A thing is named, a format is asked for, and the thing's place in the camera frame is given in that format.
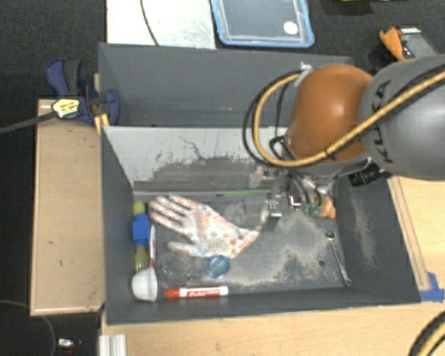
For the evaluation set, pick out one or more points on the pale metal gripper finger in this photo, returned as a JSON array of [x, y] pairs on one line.
[[273, 213], [253, 205]]

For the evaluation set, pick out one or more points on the orange toy fruit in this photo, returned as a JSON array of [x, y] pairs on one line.
[[328, 209]]

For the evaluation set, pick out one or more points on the floral print work glove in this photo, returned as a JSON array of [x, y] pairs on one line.
[[211, 232]]

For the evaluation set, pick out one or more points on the blue clear plastic lid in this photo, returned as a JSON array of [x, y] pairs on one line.
[[218, 266]]

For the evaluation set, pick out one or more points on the small metal wrench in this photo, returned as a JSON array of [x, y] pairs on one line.
[[337, 256]]

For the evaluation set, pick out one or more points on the red and white marker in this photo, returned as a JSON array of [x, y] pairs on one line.
[[196, 292]]

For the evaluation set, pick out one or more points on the grey metal bin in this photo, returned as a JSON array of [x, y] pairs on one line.
[[193, 87]]

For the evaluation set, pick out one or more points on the white measuring scoop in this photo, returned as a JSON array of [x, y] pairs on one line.
[[144, 286]]

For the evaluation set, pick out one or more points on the pale wood flat board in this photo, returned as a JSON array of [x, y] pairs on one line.
[[68, 217]]

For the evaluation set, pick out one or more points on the black cylinder on white bracket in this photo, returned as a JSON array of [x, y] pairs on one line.
[[363, 176]]

